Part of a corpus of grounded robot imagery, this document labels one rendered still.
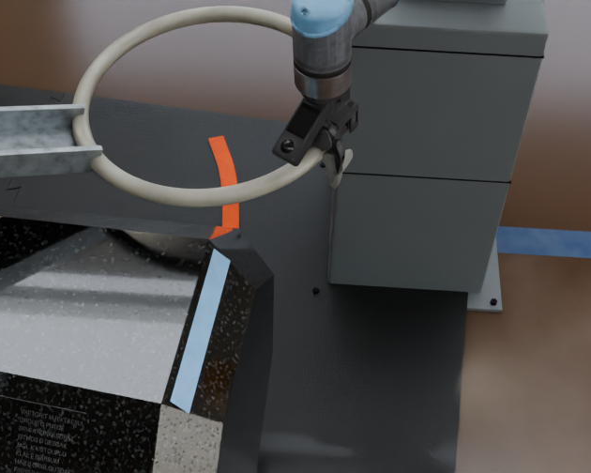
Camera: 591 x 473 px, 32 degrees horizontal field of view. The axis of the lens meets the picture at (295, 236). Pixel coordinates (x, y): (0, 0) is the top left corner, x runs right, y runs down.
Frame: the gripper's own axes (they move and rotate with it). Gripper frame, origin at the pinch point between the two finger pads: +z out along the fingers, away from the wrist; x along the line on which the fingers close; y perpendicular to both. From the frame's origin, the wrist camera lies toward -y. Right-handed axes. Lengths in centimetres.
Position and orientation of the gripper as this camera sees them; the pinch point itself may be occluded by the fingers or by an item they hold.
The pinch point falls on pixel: (317, 177)
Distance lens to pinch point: 179.4
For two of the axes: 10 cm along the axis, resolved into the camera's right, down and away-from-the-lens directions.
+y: 6.0, -6.2, 5.0
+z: 0.4, 6.5, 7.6
